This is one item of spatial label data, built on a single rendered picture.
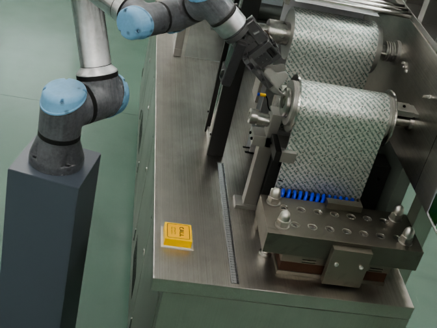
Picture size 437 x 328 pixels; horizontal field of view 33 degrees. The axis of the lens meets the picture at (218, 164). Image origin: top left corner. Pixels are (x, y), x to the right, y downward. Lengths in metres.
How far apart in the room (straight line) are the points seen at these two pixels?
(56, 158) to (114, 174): 1.71
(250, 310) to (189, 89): 1.03
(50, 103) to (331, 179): 0.76
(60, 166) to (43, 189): 0.08
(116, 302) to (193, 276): 1.24
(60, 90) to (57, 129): 0.10
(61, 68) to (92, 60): 2.62
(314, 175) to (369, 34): 0.42
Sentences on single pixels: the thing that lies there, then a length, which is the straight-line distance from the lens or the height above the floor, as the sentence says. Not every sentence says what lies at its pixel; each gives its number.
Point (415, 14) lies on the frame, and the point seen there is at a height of 1.46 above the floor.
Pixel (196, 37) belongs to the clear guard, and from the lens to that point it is 2.86.
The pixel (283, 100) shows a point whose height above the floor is 1.25.
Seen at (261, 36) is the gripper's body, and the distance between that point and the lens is 1.80.
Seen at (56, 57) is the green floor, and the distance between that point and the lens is 4.81.
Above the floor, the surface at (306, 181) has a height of 1.06.
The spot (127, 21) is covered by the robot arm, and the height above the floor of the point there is 1.42.
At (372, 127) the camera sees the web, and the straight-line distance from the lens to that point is 1.91.
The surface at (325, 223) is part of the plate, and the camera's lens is 1.88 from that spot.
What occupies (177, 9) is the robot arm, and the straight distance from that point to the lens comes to 1.78.
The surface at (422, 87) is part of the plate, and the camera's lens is 1.98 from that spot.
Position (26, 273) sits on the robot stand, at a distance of 2.26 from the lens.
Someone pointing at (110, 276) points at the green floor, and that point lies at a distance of 3.13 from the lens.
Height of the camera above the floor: 2.06
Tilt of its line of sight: 31 degrees down
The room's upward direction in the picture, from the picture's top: 14 degrees clockwise
